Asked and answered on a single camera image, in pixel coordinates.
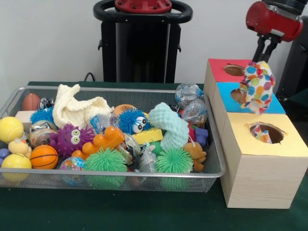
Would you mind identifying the yellow ball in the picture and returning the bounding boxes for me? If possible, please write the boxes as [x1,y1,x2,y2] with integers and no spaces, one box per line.
[0,116,25,142]
[1,154,32,182]

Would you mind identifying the orange plastic toy block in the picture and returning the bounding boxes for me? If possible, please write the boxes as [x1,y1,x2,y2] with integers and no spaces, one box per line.
[72,125,126,161]

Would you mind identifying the cream knitted cloth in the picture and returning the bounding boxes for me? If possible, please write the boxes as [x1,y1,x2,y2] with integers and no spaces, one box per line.
[52,83,113,129]

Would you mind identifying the wooden box with three holes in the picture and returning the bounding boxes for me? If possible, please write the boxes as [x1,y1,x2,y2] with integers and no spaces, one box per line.
[204,58,308,208]

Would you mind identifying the dark green table cloth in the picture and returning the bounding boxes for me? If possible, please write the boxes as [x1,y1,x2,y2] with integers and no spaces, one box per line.
[0,81,308,231]

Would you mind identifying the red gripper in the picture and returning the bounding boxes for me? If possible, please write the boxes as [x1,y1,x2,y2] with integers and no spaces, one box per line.
[246,1,304,63]

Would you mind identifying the purple furry monster toy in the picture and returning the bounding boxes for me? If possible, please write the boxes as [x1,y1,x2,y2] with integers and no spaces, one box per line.
[50,123,95,158]

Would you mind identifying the mint green foam cloth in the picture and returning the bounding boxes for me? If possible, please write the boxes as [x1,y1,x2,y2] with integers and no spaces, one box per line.
[148,102,190,150]

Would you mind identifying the white cloth with big dots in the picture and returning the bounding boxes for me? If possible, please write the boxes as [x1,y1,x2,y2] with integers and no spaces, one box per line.
[251,124,273,143]

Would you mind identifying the black monitor panel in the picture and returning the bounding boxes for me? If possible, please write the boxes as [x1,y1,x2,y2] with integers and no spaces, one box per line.
[277,16,308,99]

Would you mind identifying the green spiky ball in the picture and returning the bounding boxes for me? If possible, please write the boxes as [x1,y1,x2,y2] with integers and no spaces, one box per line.
[155,147,194,190]
[85,147,128,189]

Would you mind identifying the wire mesh bin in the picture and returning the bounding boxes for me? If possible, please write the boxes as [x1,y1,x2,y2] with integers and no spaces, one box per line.
[0,86,227,192]

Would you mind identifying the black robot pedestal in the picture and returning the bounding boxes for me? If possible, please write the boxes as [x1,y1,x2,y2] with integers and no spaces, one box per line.
[93,0,193,83]

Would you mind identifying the blue spiky ball with eyes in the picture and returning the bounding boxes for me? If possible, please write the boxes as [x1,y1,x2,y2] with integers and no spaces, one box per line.
[118,107,151,135]

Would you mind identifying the small dotted cloth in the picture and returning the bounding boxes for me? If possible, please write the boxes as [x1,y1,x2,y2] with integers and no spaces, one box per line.
[239,61,276,115]

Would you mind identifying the orange toy basketball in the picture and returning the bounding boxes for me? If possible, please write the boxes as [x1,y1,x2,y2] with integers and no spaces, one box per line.
[30,144,59,169]

